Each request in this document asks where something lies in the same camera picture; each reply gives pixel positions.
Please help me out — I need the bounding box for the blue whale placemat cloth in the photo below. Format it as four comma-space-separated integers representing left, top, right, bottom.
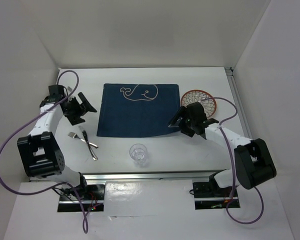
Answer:
96, 83, 181, 138

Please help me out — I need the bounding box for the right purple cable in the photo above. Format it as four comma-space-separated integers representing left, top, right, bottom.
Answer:
201, 97, 265, 224

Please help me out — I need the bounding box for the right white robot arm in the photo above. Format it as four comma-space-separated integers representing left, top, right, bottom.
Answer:
168, 102, 277, 196

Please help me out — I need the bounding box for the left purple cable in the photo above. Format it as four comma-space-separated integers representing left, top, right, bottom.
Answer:
0, 70, 90, 234

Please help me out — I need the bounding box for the silver table knife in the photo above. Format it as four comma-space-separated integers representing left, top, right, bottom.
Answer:
78, 125, 98, 161

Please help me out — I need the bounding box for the purple cable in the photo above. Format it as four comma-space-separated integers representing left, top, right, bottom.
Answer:
0, 70, 90, 234
201, 97, 265, 224

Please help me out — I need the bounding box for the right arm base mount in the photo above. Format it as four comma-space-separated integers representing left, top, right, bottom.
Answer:
189, 175, 240, 210

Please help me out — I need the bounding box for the floral ceramic plate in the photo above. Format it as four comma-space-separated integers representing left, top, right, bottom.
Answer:
180, 89, 217, 118

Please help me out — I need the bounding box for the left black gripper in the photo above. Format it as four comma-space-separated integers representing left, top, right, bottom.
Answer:
64, 92, 96, 126

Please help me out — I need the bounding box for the silver fork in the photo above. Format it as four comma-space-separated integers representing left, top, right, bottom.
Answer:
67, 132, 99, 149

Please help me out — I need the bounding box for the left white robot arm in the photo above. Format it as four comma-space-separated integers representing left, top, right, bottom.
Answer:
17, 92, 97, 200

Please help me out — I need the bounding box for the clear plastic cup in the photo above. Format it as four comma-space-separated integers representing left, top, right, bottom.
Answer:
129, 143, 148, 166

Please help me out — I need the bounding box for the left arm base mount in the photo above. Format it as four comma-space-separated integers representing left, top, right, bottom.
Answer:
53, 181, 106, 213

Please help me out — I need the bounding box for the front aluminium rail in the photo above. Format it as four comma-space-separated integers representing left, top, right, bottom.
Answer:
83, 169, 221, 184

